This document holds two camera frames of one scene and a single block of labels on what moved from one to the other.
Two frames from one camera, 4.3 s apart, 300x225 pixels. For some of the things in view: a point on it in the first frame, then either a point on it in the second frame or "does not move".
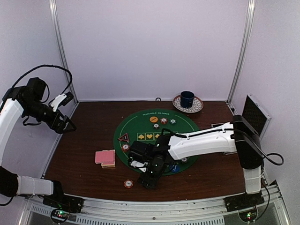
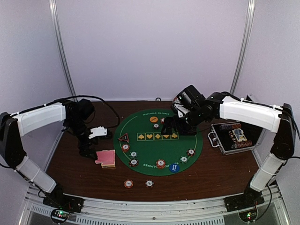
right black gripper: (148, 181) to (168, 123)
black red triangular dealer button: (124, 138) does not move
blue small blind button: (175, 168) does not move
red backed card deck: (106, 158) does not move
